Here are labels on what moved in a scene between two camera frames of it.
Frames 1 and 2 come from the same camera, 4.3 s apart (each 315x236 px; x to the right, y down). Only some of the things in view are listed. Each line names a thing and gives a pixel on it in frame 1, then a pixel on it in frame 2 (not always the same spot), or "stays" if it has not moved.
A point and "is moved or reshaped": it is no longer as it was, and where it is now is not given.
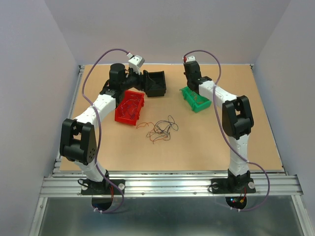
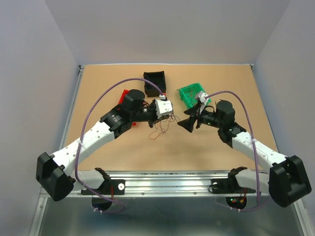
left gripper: [140, 78] to [151, 123]
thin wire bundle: [161, 129] is moved or reshaped
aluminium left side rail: [45, 190] stays
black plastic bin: [156, 86] stays
